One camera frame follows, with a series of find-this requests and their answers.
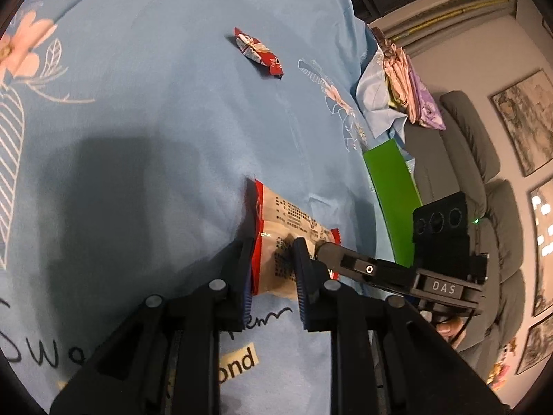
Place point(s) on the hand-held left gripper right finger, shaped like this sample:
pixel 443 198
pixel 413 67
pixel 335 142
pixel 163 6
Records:
pixel 302 285

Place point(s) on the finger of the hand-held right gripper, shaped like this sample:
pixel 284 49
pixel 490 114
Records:
pixel 367 268

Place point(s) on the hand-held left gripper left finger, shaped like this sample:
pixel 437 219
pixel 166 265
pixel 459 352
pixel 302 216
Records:
pixel 246 276

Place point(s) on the red and white snack packet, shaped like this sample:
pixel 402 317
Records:
pixel 281 220

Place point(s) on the person's right hand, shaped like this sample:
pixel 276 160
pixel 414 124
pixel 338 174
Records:
pixel 449 329

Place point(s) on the green board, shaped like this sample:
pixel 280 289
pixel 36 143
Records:
pixel 389 181

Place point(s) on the grey sofa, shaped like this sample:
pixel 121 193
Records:
pixel 466 147

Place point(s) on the small colourful ornament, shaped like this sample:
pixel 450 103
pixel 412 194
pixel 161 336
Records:
pixel 501 369

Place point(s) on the framed ink painting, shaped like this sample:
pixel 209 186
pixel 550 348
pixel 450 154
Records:
pixel 527 121

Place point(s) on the stack of folded cloths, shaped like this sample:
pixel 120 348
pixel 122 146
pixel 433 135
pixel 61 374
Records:
pixel 414 95

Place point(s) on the light blue folded cloth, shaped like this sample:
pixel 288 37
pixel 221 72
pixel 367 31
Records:
pixel 376 95

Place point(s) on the small red snack packet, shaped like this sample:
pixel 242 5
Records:
pixel 259 52

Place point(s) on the beige curtain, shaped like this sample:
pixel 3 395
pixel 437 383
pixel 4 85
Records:
pixel 453 13

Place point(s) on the framed wall picture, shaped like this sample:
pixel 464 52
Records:
pixel 544 289
pixel 543 220
pixel 538 346

